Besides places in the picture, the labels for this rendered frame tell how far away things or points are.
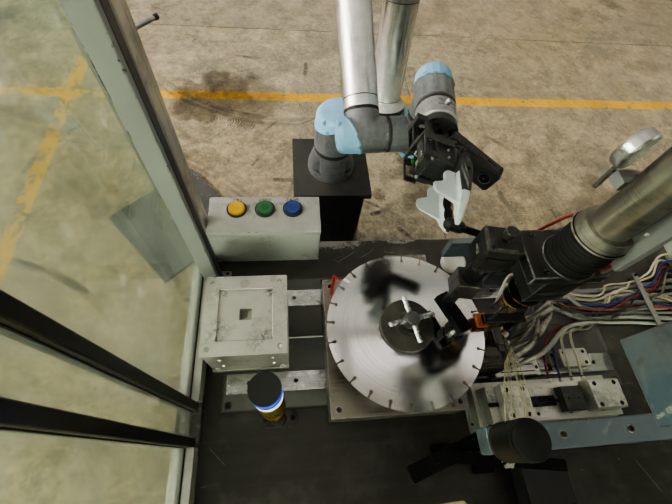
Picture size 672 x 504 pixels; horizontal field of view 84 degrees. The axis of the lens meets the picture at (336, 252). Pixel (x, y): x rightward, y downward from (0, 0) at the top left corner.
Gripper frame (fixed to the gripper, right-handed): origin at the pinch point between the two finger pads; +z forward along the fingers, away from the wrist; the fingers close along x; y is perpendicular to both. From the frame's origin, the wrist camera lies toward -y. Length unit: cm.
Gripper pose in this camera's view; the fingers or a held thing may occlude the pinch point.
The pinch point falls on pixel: (455, 222)
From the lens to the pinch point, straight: 60.9
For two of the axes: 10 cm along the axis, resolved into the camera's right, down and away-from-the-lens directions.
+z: -0.8, 8.6, -5.0
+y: -9.3, -2.4, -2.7
